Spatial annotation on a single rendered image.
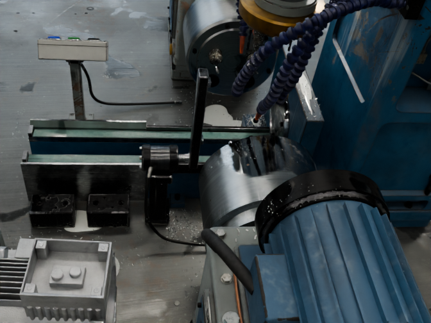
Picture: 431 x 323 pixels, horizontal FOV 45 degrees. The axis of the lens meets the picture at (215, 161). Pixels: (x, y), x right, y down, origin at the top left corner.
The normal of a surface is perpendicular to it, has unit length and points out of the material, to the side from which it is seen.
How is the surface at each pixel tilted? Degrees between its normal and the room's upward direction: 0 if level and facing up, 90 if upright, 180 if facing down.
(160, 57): 0
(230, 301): 0
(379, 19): 90
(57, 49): 58
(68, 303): 90
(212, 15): 28
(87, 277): 0
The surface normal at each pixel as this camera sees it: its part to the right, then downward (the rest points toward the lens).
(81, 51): 0.14, 0.24
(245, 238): 0.11, -0.69
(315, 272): -0.55, -0.53
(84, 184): 0.10, 0.72
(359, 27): -0.99, 0.00
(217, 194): -0.74, -0.41
